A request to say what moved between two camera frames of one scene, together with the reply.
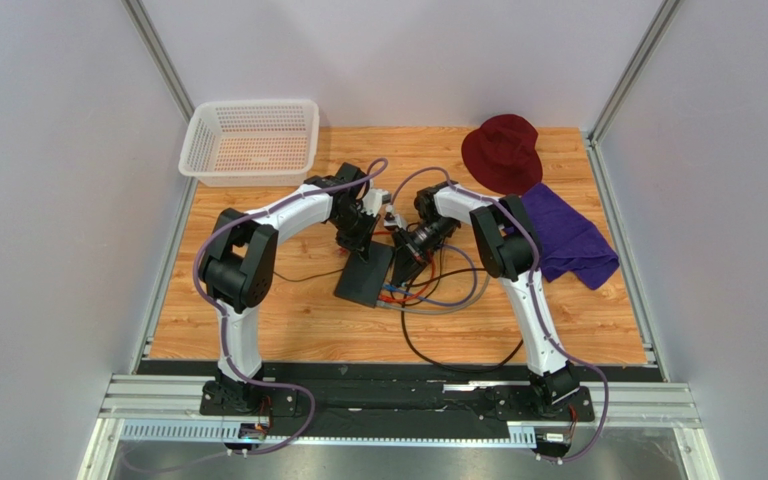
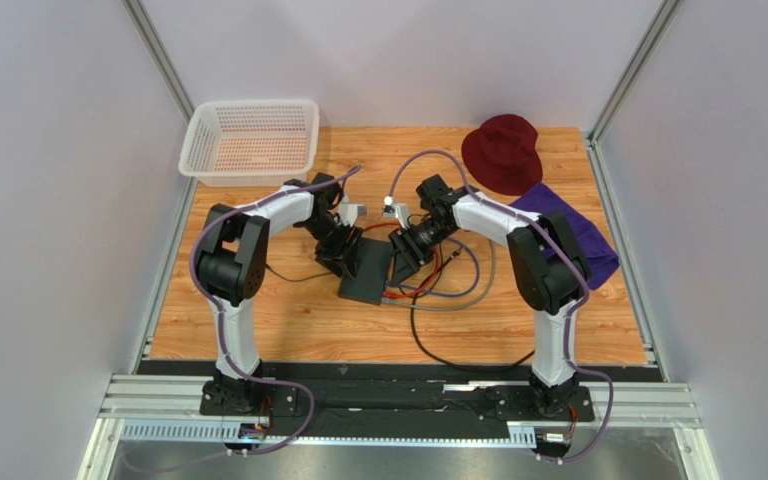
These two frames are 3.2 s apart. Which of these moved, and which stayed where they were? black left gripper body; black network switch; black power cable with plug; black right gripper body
Moved: black left gripper body
Stayed: black right gripper body; black network switch; black power cable with plug
